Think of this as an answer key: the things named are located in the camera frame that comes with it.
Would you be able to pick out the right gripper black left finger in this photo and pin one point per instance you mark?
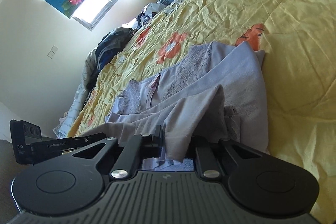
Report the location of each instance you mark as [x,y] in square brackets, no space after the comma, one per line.
[137,148]

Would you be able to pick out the yellow carrot print quilt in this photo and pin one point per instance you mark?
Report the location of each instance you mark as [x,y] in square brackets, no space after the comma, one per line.
[298,37]

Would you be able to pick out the white plastic bag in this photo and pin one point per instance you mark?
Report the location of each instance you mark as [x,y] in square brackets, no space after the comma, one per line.
[148,13]

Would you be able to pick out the dark folded clothes stack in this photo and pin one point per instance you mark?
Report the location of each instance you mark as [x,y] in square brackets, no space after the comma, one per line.
[111,44]

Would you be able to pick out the lavender long sleeve top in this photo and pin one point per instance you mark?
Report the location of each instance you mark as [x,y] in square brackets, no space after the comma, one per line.
[217,91]

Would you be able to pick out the white wall switch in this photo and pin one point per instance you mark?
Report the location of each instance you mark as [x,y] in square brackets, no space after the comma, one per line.
[52,52]

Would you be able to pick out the light grey text quilt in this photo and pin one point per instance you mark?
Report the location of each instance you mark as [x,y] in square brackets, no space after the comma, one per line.
[66,122]

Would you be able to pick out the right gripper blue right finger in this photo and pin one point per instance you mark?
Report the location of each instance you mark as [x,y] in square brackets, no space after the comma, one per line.
[204,156]

